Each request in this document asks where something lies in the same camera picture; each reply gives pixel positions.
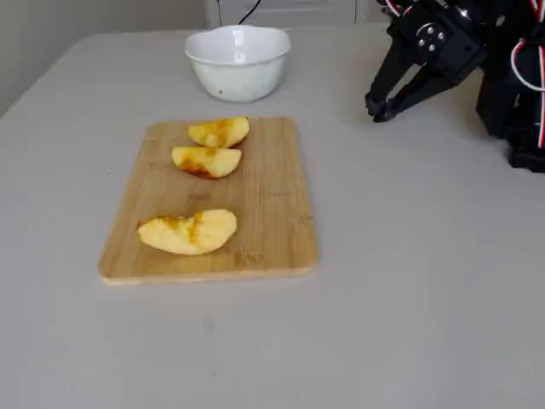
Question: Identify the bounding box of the white bowl with butterfly print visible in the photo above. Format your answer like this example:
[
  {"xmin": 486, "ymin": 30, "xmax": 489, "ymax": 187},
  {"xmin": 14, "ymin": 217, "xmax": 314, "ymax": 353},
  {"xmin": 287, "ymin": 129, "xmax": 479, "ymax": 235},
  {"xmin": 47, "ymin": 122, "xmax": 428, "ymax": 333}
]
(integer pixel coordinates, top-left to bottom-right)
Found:
[{"xmin": 184, "ymin": 24, "xmax": 292, "ymax": 103}]

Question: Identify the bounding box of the large apple slice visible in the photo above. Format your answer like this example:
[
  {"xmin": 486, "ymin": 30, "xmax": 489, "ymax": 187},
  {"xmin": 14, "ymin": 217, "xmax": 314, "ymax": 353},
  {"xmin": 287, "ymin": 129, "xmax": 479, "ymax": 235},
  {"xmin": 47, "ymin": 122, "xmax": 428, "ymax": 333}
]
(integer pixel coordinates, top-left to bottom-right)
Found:
[{"xmin": 136, "ymin": 208, "xmax": 238, "ymax": 256}]

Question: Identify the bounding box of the wooden cutting board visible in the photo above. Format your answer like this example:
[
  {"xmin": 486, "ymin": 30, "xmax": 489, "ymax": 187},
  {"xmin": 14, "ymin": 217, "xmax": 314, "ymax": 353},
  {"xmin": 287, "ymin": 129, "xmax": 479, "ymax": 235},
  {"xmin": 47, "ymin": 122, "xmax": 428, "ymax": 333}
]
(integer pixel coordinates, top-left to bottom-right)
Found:
[{"xmin": 96, "ymin": 116, "xmax": 318, "ymax": 286}]

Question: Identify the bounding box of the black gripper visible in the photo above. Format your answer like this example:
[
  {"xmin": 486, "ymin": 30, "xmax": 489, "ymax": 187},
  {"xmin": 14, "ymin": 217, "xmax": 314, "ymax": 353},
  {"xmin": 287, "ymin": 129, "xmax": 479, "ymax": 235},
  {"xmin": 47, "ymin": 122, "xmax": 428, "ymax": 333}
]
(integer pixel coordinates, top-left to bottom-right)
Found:
[{"xmin": 364, "ymin": 0, "xmax": 489, "ymax": 124}]

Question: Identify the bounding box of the thin black cable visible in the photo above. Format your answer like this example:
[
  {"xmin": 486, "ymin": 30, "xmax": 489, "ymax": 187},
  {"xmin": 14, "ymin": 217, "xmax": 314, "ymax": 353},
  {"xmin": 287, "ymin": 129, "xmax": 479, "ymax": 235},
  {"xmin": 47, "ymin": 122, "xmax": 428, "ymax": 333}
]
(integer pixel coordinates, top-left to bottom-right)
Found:
[{"xmin": 237, "ymin": 0, "xmax": 263, "ymax": 26}]

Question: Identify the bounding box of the red servo wire bundle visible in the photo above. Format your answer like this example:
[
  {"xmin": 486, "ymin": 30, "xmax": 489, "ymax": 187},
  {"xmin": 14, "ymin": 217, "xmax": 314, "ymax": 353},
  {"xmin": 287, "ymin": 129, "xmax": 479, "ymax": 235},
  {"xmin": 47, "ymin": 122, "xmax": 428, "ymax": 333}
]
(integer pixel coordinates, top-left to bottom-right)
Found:
[{"xmin": 509, "ymin": 0, "xmax": 545, "ymax": 149}]

